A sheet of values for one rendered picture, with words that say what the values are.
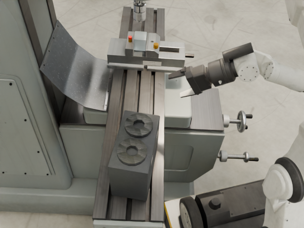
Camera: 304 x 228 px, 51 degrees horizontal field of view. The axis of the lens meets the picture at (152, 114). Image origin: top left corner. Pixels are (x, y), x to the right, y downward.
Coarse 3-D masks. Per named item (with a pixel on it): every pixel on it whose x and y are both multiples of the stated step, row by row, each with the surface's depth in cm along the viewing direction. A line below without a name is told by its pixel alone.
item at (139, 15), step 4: (136, 8) 115; (144, 8) 116; (136, 12) 117; (140, 12) 116; (144, 12) 117; (136, 16) 118; (140, 16) 118; (144, 16) 119; (136, 20) 119; (140, 20) 119
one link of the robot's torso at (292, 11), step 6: (288, 0) 82; (294, 0) 73; (300, 0) 70; (288, 6) 85; (294, 6) 75; (300, 6) 72; (288, 12) 87; (294, 12) 77; (300, 12) 74; (294, 18) 80; (300, 18) 77; (294, 24) 85; (300, 24) 79; (300, 30) 81; (300, 36) 83
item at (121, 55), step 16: (128, 32) 145; (112, 48) 144; (128, 48) 138; (160, 48) 147; (176, 48) 146; (112, 64) 145; (128, 64) 145; (144, 64) 144; (160, 64) 144; (176, 64) 143
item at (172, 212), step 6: (204, 192) 164; (180, 198) 162; (168, 204) 159; (174, 204) 159; (168, 210) 157; (174, 210) 157; (168, 216) 156; (174, 216) 155; (168, 222) 159; (174, 222) 154; (180, 222) 154
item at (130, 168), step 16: (128, 112) 105; (128, 128) 100; (144, 128) 100; (128, 144) 96; (144, 144) 96; (112, 160) 94; (128, 160) 92; (144, 160) 94; (112, 176) 96; (128, 176) 95; (144, 176) 93; (112, 192) 105; (128, 192) 103; (144, 192) 101
